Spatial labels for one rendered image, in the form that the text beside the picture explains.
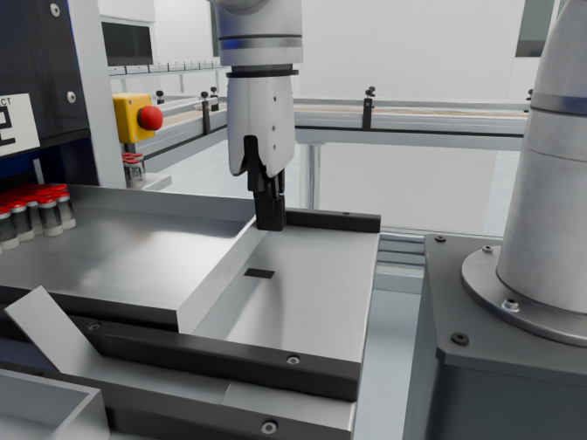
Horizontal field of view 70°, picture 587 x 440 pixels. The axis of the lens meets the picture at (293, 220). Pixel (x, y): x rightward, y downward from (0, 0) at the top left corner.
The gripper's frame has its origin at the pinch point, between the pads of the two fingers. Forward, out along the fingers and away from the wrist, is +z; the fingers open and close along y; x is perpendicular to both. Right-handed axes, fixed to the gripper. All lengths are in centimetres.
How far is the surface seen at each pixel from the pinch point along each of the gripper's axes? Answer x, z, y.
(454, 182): 38, 36, -144
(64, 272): -18.7, 3.2, 12.2
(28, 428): -6.6, 3.7, 28.9
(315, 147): -12, 10, -86
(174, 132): -38, -1, -47
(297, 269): 4.3, 4.3, 5.2
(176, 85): -453, 26, -795
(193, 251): -8.0, 3.6, 4.4
